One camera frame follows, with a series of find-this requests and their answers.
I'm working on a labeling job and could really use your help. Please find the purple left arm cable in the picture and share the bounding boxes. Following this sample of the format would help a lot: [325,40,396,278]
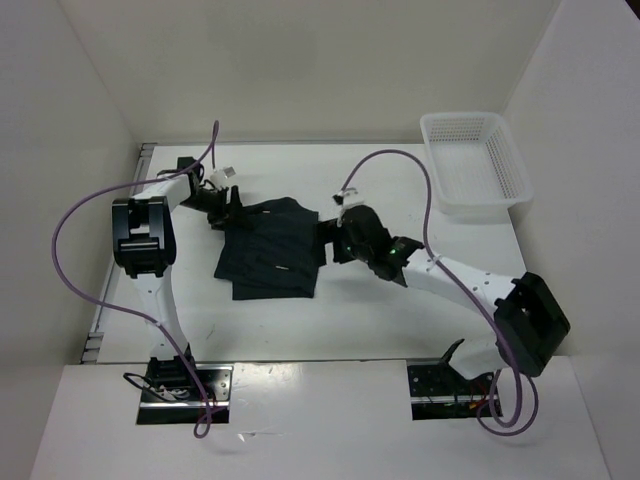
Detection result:
[52,119,226,439]

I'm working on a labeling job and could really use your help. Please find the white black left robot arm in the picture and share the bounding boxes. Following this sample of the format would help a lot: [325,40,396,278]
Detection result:
[112,157,249,400]

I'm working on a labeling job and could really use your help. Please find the aluminium table edge rail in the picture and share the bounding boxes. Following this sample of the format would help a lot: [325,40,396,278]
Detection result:
[80,143,156,364]

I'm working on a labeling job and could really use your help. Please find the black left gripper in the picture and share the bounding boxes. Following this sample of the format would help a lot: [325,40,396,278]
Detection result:
[179,185,253,234]

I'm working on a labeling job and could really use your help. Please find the white perforated plastic basket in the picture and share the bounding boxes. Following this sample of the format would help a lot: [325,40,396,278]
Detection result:
[419,112,534,215]

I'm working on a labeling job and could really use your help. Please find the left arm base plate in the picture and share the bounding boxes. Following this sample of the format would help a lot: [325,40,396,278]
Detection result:
[124,363,234,425]

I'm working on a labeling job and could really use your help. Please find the dark navy shorts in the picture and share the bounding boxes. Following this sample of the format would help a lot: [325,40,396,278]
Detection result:
[213,197,319,301]

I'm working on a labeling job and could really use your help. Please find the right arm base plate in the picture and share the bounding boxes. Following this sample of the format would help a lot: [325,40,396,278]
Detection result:
[406,360,494,421]

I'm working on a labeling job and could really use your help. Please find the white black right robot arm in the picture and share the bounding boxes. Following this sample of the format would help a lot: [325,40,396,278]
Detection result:
[316,205,571,393]

